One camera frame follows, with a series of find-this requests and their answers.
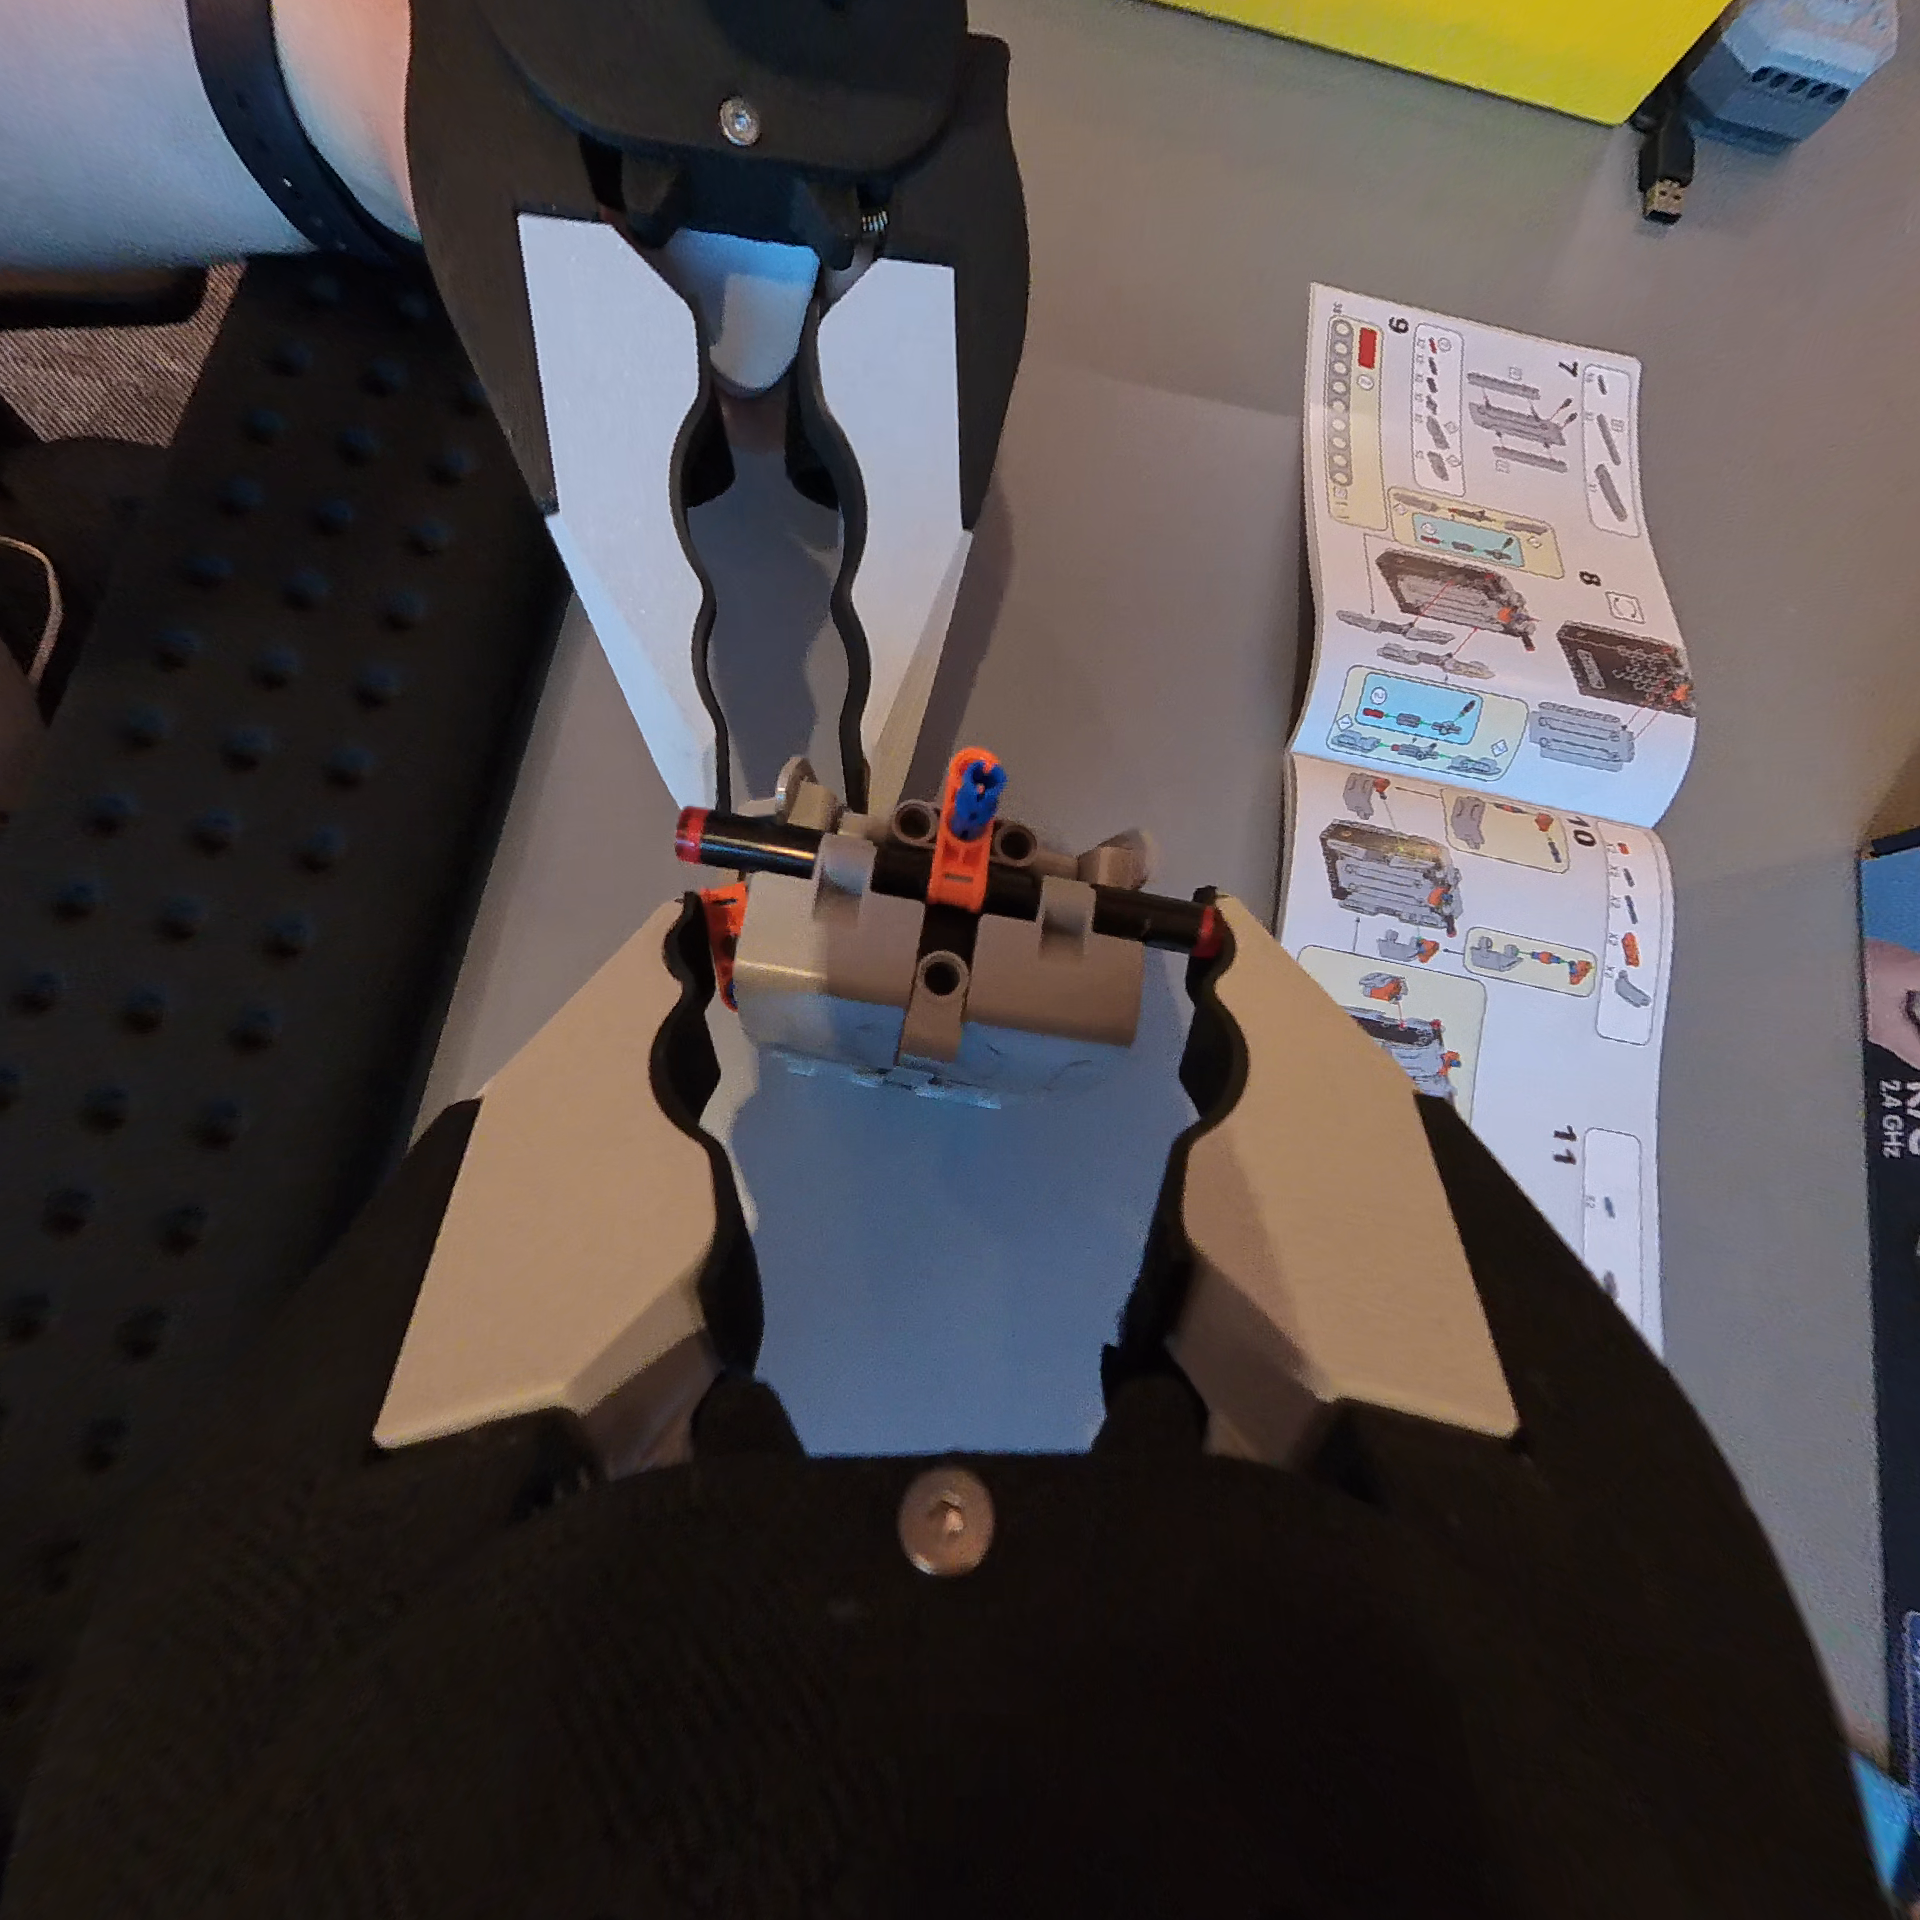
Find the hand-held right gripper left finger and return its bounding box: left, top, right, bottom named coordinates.
left=372, top=896, right=771, bottom=1470

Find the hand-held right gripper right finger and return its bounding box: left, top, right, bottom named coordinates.
left=1110, top=888, right=1521, bottom=1455

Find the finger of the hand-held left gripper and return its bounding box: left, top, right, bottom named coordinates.
left=815, top=254, right=980, bottom=796
left=514, top=206, right=739, bottom=807

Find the grey brick robot assembly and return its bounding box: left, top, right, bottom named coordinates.
left=673, top=745, right=1232, bottom=1113

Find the person's left forearm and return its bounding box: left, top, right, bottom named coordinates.
left=0, top=0, right=423, bottom=274

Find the grey desk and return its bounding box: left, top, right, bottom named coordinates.
left=419, top=0, right=1920, bottom=1803

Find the black wristband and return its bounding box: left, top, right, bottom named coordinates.
left=186, top=0, right=421, bottom=268

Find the black perforated plastic panel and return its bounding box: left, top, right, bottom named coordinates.
left=0, top=254, right=579, bottom=1727

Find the blue robot kit box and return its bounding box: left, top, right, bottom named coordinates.
left=1858, top=821, right=1920, bottom=1758

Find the open instruction booklet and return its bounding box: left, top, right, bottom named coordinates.
left=1275, top=281, right=1701, bottom=1358

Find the yellow plastic bin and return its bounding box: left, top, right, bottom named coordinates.
left=1177, top=0, right=1737, bottom=131

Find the black usb dongle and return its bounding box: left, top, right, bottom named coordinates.
left=1631, top=70, right=1701, bottom=227

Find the grey battery box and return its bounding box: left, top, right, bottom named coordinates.
left=1679, top=0, right=1904, bottom=149

